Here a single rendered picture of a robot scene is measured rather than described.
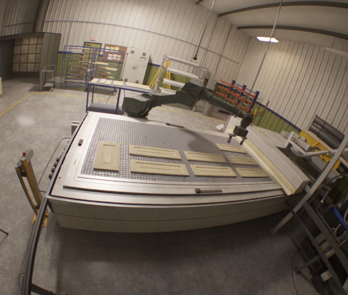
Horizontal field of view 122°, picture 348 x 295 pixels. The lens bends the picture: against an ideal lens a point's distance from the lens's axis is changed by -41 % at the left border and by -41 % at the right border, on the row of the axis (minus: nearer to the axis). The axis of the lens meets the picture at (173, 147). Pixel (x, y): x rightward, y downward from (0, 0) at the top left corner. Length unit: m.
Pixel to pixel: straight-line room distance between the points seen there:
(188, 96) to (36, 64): 8.98
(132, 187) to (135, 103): 1.80
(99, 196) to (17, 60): 10.24
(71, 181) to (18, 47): 10.02
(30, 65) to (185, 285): 10.75
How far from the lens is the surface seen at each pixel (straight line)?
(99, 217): 1.69
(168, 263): 2.17
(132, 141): 2.16
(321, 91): 7.72
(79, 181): 1.56
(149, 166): 1.77
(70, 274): 2.09
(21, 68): 10.92
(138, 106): 2.94
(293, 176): 2.81
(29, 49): 10.51
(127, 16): 9.59
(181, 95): 2.67
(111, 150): 1.91
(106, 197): 1.46
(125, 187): 1.52
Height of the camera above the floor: 1.99
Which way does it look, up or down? 29 degrees down
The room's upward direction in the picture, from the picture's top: 19 degrees clockwise
